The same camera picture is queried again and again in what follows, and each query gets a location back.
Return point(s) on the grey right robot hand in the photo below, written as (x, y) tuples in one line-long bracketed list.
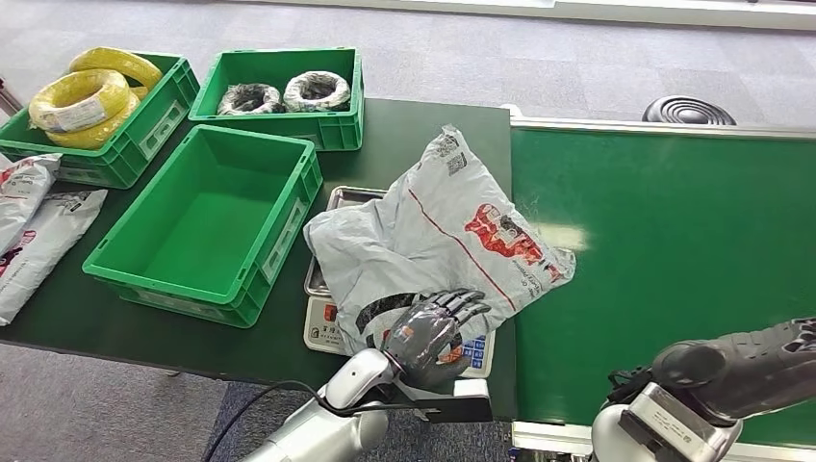
[(752, 370)]

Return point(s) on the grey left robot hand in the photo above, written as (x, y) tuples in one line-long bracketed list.
[(421, 344)]

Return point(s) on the grey plastic mailer package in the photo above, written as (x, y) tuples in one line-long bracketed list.
[(421, 236)]

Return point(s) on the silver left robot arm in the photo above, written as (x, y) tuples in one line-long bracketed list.
[(331, 433)]

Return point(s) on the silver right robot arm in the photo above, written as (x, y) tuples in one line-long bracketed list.
[(605, 440)]

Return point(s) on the green conveyor belt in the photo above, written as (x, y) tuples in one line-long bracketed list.
[(669, 255)]

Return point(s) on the white electronic weighing scale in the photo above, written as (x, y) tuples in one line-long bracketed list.
[(319, 325)]

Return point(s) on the large empty green crate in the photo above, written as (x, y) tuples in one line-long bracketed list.
[(210, 229)]

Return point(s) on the black ribbed round base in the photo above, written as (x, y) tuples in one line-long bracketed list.
[(688, 111)]

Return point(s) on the green crate with black coils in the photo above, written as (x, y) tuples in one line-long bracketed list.
[(280, 70)]

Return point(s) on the green crate with yellow coils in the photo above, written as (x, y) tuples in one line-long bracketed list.
[(108, 162)]

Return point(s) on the long grey mailer bag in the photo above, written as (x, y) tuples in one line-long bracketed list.
[(44, 242)]

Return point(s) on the small grey mailer bag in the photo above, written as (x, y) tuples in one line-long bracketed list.
[(22, 191)]

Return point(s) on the dark slanted bar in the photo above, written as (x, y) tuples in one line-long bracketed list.
[(7, 99)]

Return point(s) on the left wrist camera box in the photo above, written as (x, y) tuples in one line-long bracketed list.
[(465, 398)]

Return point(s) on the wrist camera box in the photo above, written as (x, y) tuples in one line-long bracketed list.
[(676, 427), (465, 398)]

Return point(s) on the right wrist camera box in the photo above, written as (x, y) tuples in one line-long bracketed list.
[(676, 427)]

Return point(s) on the white wall ledge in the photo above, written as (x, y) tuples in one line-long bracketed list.
[(637, 13)]

